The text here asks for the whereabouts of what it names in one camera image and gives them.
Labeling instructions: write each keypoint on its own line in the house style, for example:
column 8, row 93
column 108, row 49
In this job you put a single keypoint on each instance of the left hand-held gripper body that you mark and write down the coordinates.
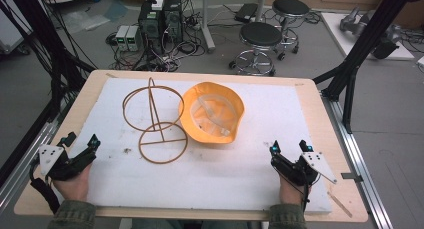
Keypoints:
column 50, row 157

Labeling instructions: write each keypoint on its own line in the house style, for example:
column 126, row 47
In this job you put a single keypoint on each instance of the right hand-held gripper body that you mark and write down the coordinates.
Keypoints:
column 298, row 170

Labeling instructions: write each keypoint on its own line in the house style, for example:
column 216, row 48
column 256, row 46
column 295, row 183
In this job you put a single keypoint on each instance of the orange bucket hat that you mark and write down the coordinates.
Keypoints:
column 216, row 92

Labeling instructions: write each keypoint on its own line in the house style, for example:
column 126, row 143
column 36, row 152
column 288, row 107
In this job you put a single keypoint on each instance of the person's right hand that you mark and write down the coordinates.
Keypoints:
column 290, row 193

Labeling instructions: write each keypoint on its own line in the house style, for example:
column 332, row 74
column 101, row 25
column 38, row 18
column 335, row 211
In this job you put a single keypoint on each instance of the person's left hand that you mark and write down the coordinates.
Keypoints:
column 75, row 187

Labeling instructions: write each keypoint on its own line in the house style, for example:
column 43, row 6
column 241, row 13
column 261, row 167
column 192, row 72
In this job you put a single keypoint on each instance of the thin wooden stick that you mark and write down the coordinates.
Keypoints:
column 340, row 204

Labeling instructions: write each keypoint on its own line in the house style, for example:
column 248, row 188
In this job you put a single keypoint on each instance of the white foam board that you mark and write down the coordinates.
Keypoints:
column 216, row 179

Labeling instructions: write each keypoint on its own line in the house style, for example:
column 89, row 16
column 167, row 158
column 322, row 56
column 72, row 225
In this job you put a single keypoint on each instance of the grey power supply unit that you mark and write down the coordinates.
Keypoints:
column 121, row 37
column 134, row 38

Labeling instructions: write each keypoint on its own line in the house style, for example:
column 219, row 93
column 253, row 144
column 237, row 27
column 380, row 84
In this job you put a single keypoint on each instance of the black round stool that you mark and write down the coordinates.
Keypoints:
column 260, row 34
column 290, row 6

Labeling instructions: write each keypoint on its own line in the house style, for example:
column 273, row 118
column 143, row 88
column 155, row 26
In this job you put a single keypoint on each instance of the white floor platform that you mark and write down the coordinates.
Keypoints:
column 336, row 32

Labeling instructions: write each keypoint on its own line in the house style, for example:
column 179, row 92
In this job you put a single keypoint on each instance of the black computer tower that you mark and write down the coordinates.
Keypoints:
column 173, row 20
column 150, row 25

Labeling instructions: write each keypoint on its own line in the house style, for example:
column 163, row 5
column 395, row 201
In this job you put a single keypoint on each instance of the grey robot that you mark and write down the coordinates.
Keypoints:
column 363, row 24

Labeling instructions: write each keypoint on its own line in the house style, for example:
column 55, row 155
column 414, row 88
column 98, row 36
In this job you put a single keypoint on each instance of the flat black box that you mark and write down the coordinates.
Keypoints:
column 246, row 12

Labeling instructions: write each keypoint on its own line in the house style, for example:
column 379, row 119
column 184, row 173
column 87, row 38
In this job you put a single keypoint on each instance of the grey table leg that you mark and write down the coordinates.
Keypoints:
column 206, row 25

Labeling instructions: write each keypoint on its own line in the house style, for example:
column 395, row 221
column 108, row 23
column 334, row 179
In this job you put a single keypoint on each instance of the small white box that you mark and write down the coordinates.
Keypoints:
column 158, row 3

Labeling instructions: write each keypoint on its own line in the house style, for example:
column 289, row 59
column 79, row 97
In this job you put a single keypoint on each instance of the aluminium rail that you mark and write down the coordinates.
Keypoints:
column 23, row 165
column 363, row 169

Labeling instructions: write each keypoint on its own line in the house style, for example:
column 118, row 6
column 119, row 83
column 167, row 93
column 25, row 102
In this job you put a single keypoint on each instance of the small metal bracket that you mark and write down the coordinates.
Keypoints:
column 351, row 177

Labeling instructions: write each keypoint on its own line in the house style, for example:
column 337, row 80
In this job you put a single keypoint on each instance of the black metal frame post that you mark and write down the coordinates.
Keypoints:
column 363, row 42
column 50, row 42

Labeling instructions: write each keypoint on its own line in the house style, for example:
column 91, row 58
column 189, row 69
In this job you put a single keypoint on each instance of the grey metal post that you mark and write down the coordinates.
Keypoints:
column 261, row 5

